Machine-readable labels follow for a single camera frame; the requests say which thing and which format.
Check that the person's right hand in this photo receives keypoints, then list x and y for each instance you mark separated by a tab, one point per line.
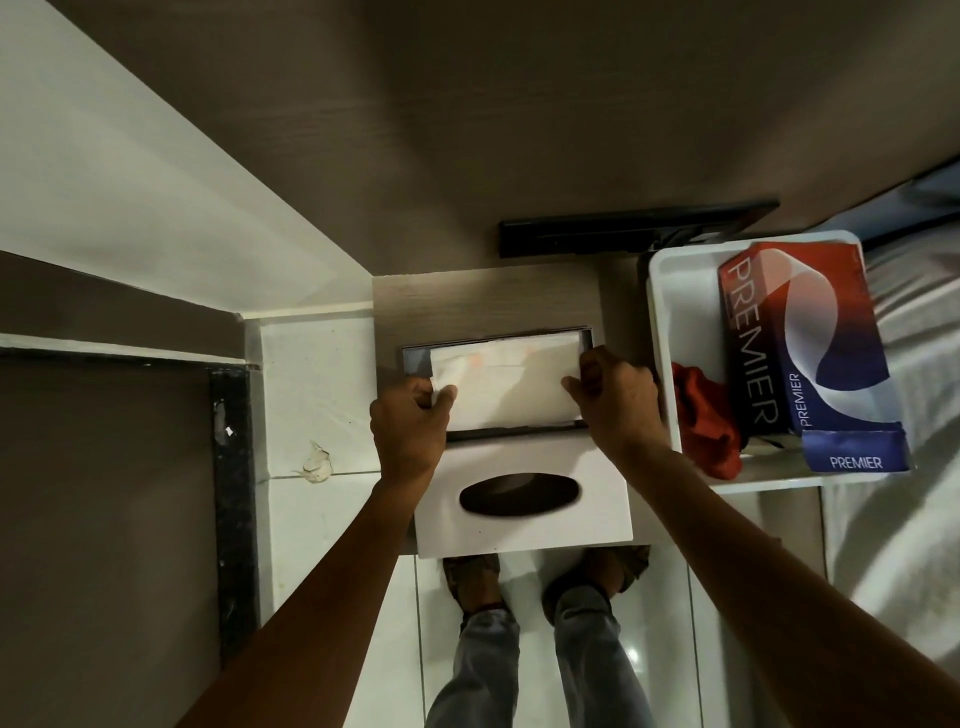
622	412

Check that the person's left hand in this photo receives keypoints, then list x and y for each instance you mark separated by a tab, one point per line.
409	439

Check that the person's left thumb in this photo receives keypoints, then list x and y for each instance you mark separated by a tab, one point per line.
445	397

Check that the person's right thumb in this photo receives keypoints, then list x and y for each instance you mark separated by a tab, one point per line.
576	390

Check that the white tissue stack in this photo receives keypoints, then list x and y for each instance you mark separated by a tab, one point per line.
506	379

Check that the person's left forearm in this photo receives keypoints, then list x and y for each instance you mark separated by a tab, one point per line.
330	607

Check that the person's right forearm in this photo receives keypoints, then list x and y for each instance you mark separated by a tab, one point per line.
757	600

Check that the red cloth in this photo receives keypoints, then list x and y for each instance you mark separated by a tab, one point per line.
701	420

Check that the white plastic tray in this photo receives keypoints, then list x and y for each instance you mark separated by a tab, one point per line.
686	315

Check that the crumpled white paper scrap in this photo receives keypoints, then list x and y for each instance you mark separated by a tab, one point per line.
318	463

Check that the white tissue box lid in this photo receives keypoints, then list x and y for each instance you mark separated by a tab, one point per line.
525	525

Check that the person's right shoe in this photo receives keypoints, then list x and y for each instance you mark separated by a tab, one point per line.
600	566

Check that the person's shoe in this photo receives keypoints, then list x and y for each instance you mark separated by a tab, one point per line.
600	566
472	581

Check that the person's left shoe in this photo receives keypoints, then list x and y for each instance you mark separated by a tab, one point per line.
472	581

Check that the black door threshold strip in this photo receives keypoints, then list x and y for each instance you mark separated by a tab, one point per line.
234	510

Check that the red and blue tissue pack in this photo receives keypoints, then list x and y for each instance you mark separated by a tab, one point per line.
817	337

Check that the person's right leg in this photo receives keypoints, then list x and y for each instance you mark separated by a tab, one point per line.
600	660

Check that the person's leg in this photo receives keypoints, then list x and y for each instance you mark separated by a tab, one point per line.
476	675
600	660

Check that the person's left leg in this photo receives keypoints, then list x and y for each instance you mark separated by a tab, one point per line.
476	675

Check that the white bed sheet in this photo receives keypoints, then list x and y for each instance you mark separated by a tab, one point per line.
907	480

